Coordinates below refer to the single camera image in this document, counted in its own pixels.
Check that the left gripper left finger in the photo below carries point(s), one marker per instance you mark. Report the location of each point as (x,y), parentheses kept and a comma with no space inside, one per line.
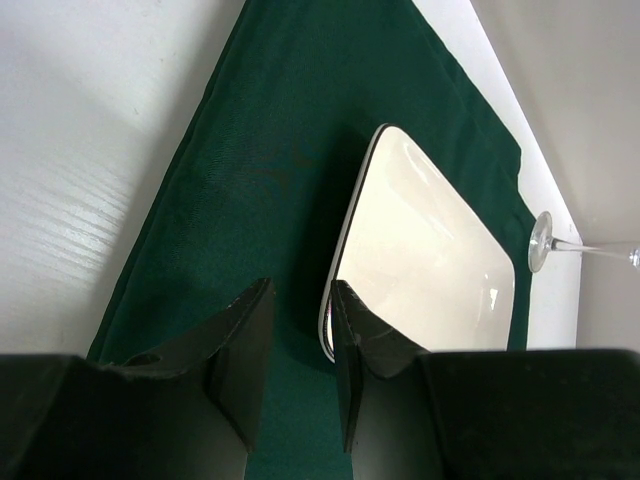
(187,409)

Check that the white rectangular plate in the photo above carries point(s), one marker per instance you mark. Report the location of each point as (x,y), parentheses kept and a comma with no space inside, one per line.
(418,256)

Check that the dark green cloth napkin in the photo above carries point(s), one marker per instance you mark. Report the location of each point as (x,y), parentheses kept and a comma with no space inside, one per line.
(260,184)

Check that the clear wine glass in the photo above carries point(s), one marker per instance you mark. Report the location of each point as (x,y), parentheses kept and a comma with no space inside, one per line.
(543,241)

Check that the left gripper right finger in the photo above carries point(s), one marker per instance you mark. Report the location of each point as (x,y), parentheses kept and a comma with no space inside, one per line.
(407,413)

